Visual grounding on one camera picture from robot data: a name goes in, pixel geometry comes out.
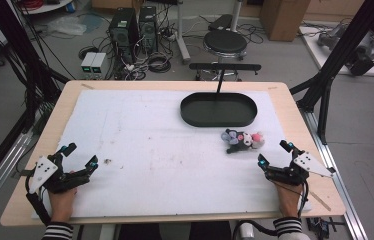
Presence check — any small plush toy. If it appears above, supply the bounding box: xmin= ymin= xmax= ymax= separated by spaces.
xmin=220 ymin=128 xmax=266 ymax=155

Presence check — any black round stool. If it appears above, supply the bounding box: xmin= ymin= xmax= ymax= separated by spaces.
xmin=202 ymin=29 xmax=248 ymax=62

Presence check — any slim black computer tower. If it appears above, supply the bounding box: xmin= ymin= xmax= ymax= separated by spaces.
xmin=137 ymin=5 xmax=159 ymax=55

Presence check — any grey machine part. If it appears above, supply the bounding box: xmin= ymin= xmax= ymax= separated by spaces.
xmin=316 ymin=23 xmax=374 ymax=77

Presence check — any thin wooden stick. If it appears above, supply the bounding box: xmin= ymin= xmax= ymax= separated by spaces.
xmin=309 ymin=190 xmax=333 ymax=213

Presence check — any white floor board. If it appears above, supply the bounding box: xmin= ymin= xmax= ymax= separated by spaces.
xmin=298 ymin=25 xmax=374 ymax=78

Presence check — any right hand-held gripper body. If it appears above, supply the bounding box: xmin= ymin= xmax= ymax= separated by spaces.
xmin=264 ymin=150 xmax=337 ymax=187

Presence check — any person's left hand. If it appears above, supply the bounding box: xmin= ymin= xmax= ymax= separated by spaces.
xmin=48 ymin=170 xmax=78 ymax=224

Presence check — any white round table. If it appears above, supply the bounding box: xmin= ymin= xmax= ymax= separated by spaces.
xmin=17 ymin=0 xmax=75 ymax=16

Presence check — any white table leg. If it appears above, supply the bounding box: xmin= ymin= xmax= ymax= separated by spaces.
xmin=98 ymin=223 xmax=117 ymax=240

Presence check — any large black computer tower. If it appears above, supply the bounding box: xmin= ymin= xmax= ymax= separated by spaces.
xmin=107 ymin=7 xmax=140 ymax=65

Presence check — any white table mat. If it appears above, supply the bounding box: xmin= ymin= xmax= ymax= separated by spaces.
xmin=30 ymin=88 xmax=313 ymax=220

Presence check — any coiled black cable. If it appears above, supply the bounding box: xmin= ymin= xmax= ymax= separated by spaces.
xmin=147 ymin=52 xmax=173 ymax=74

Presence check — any left hand-held gripper black cable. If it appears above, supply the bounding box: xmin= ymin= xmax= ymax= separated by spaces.
xmin=24 ymin=175 xmax=53 ymax=227

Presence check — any black bar stand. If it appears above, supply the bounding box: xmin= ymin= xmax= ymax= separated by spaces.
xmin=188 ymin=62 xmax=263 ymax=95

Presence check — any white power supply box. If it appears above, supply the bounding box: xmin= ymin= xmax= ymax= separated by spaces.
xmin=80 ymin=51 xmax=98 ymax=80
xmin=90 ymin=52 xmax=108 ymax=80

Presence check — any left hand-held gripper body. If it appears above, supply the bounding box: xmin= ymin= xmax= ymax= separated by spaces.
xmin=28 ymin=154 xmax=89 ymax=195

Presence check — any black oval tray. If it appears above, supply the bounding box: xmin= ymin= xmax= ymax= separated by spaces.
xmin=179 ymin=92 xmax=259 ymax=129

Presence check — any right hand-held gripper black cable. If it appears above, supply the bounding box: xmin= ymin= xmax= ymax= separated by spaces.
xmin=295 ymin=180 xmax=310 ymax=220

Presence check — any hand-held gripper black cable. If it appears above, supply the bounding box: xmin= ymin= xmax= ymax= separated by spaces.
xmin=295 ymin=180 xmax=310 ymax=220
xmin=24 ymin=175 xmax=53 ymax=227

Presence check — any black metal frame post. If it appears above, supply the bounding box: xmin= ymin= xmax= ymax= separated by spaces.
xmin=289 ymin=0 xmax=374 ymax=145
xmin=0 ymin=0 xmax=71 ymax=134

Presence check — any cardboard box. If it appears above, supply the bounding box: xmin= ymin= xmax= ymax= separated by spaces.
xmin=258 ymin=0 xmax=312 ymax=43

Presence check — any clear plastic bag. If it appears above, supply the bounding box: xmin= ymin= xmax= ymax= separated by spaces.
xmin=45 ymin=15 xmax=88 ymax=37

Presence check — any person's right hand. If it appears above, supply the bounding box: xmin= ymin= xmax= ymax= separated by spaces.
xmin=274 ymin=181 xmax=305 ymax=220

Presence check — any black flexible hose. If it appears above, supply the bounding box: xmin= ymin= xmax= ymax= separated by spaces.
xmin=232 ymin=219 xmax=279 ymax=240

